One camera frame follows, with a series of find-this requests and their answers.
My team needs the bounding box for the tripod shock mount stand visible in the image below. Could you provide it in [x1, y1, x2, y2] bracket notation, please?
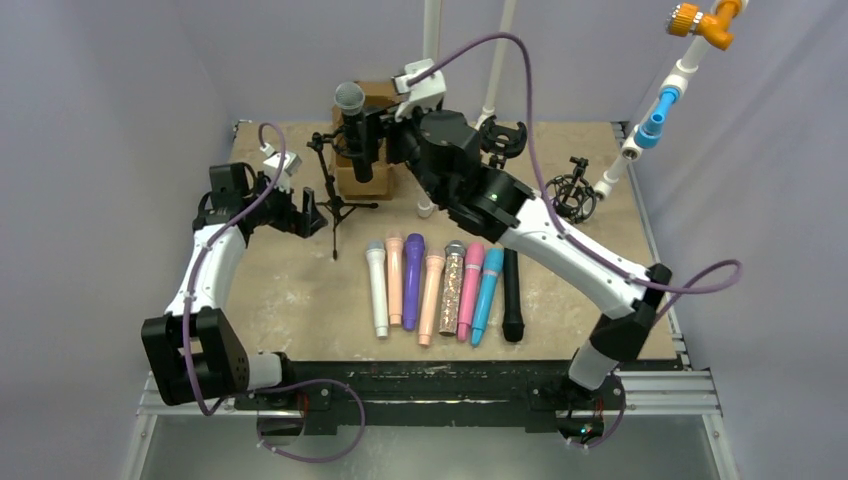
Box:
[306, 126, 379, 261]
[545, 157, 599, 225]

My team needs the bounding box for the cardboard box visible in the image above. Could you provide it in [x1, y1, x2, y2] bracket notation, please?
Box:
[329, 80, 403, 201]

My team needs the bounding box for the black sparkly microphone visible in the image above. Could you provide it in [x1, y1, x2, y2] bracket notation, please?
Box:
[334, 81, 378, 183]

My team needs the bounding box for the white microphone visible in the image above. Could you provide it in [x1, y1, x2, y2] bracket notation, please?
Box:
[365, 240, 389, 340]

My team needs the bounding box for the beige microphone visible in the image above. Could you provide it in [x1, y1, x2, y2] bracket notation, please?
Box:
[385, 232, 403, 327]
[417, 250, 445, 347]

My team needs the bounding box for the round base mic stand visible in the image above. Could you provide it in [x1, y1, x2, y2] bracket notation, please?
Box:
[478, 115, 528, 170]

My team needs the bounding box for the purple microphone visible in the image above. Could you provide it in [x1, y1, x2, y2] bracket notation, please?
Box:
[402, 233, 426, 331]

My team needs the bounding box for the glitter sequin microphone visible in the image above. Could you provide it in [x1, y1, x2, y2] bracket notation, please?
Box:
[438, 240, 466, 336]

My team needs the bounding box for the pink microphone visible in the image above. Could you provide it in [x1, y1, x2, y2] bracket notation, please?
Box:
[457, 242, 485, 342]

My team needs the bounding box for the blue microphone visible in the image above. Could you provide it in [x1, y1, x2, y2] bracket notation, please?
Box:
[470, 248, 504, 347]

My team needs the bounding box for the black microphone orange cap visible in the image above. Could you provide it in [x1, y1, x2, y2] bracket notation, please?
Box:
[502, 249, 525, 343]

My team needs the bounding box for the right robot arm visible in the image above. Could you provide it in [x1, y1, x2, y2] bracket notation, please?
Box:
[340, 107, 672, 391]

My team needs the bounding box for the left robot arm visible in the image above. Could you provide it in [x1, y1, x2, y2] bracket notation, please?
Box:
[141, 152, 327, 406]

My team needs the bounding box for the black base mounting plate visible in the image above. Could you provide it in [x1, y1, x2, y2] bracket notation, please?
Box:
[235, 360, 626, 441]

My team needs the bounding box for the PVC pipe with coloured fittings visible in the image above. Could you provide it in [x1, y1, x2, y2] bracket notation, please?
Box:
[593, 0, 749, 200]

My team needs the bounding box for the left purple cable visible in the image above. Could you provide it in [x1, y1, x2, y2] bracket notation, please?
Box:
[182, 121, 367, 466]

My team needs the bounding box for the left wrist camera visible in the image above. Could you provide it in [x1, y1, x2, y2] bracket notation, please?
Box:
[261, 144, 302, 193]

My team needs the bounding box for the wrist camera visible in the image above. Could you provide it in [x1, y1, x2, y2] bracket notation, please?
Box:
[261, 144, 302, 193]
[391, 58, 446, 122]

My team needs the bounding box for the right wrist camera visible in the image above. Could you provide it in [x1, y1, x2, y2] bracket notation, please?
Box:
[391, 58, 446, 122]

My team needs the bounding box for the white PVC pipe frame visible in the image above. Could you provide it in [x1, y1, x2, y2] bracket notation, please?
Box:
[417, 0, 517, 219]

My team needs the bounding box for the aluminium rail frame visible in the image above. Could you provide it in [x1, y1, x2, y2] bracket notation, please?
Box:
[122, 120, 740, 480]

